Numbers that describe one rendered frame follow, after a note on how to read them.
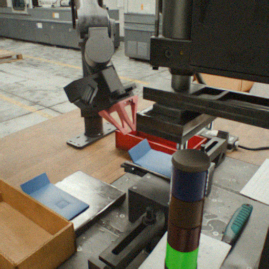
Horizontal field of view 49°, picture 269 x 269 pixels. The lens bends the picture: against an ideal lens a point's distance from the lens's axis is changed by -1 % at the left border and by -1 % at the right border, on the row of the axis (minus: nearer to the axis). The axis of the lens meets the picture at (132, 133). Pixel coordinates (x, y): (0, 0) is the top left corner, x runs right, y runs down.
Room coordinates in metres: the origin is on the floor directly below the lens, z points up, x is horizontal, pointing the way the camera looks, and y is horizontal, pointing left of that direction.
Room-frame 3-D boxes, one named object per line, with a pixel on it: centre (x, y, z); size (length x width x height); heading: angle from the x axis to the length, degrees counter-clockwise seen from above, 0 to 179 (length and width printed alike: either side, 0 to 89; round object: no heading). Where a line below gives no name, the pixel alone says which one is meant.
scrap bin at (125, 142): (0.81, -0.08, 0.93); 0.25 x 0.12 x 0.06; 53
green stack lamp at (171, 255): (0.26, -0.06, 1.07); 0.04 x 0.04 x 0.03
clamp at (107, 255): (0.39, -0.01, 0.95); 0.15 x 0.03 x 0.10; 143
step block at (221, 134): (0.74, -0.24, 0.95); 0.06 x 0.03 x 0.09; 143
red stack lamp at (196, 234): (0.26, -0.06, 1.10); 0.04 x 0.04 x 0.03
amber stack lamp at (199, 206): (0.26, -0.06, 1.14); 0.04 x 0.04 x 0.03
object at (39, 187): (0.54, 0.18, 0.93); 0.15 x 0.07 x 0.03; 52
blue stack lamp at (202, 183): (0.26, -0.06, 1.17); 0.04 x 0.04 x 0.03
